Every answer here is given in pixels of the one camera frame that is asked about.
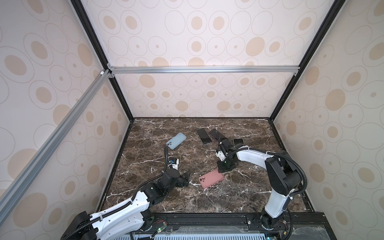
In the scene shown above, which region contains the light blue case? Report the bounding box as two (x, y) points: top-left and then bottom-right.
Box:
(233, 138), (244, 146)
(166, 133), (187, 150)

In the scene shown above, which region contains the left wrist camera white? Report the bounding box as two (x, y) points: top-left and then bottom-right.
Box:
(168, 157), (180, 170)

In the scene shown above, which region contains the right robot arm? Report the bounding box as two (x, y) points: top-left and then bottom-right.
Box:
(216, 139), (308, 230)

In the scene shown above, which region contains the pink phone case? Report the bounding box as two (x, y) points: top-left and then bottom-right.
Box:
(199, 168), (225, 189)

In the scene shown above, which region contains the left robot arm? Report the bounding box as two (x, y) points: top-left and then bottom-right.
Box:
(61, 168), (190, 240)

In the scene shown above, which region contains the left slanted aluminium rail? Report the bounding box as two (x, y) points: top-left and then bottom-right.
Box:
(1, 69), (111, 224)

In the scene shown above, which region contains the black phone grey edge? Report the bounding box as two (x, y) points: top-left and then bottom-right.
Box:
(197, 128), (212, 145)

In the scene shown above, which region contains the horizontal aluminium rail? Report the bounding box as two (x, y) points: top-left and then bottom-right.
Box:
(109, 65), (300, 74)

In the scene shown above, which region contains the black phone purple edge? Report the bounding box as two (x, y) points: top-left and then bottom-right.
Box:
(209, 129), (228, 143)

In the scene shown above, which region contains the black base frame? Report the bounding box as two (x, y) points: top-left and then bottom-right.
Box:
(126, 212), (336, 240)

